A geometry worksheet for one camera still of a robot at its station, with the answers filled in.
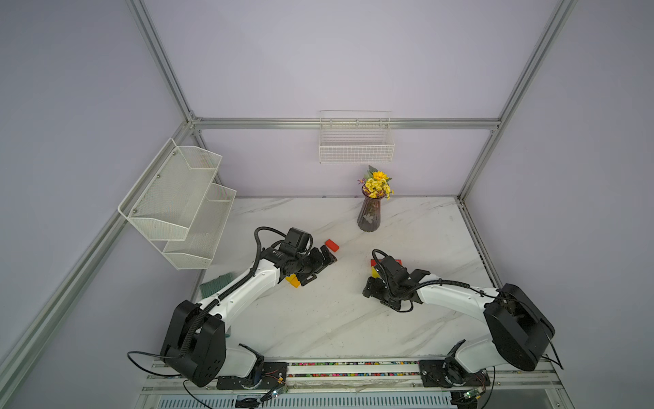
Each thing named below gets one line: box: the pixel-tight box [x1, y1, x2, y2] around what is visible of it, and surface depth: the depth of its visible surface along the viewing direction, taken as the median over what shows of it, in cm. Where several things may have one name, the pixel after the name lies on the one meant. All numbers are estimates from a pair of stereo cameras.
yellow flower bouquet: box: [357, 164, 396, 202], surface depth 93 cm
